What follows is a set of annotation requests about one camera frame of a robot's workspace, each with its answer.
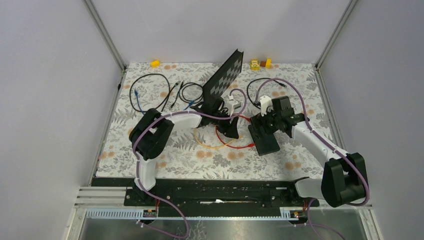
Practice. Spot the yellow patterned toy block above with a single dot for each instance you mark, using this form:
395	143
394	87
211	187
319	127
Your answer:
255	65

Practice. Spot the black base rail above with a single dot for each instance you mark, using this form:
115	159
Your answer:
211	198

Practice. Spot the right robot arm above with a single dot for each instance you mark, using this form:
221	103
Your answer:
344	179

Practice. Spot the yellow toy block left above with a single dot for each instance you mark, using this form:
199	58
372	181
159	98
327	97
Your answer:
155	63

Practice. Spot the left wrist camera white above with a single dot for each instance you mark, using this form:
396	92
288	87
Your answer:
230	105

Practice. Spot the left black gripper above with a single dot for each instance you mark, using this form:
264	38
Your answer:
230	129

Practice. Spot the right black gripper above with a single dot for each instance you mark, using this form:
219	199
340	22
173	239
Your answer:
260	120

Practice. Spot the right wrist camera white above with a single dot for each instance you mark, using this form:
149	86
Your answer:
265	103

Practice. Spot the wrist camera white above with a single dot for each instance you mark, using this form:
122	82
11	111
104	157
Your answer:
230	105
265	103

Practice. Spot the checkerboard calibration board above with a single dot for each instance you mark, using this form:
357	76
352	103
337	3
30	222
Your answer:
219	82

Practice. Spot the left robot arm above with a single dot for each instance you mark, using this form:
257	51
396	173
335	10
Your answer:
150	136

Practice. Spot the black network switch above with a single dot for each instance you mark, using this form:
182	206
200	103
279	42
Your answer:
264	143

